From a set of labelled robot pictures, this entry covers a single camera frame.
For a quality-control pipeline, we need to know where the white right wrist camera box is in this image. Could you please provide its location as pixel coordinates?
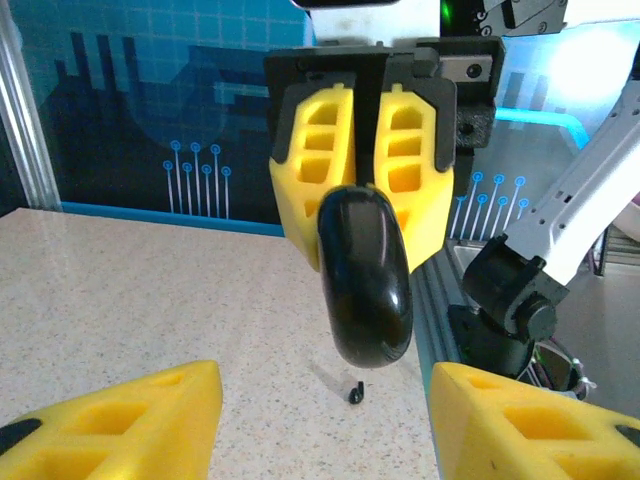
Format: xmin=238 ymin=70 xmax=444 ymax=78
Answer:
xmin=289 ymin=0 xmax=441 ymax=45

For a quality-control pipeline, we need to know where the black earbud charging case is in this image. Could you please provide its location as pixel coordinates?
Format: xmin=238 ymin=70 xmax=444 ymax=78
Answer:
xmin=316 ymin=183 xmax=414 ymax=371

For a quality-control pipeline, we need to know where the aluminium frame post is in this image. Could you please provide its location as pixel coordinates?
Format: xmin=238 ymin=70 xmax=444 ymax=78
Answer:
xmin=0 ymin=0 xmax=64 ymax=214

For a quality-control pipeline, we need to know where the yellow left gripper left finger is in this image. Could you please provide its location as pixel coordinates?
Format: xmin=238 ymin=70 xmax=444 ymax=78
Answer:
xmin=0 ymin=358 xmax=224 ymax=480

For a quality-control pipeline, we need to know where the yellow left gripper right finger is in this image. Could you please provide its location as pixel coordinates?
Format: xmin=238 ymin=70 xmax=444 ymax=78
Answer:
xmin=429 ymin=361 xmax=640 ymax=480

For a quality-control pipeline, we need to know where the shelf outside enclosure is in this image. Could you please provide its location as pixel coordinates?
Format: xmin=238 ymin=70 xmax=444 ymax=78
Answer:
xmin=589 ymin=192 xmax=640 ymax=279

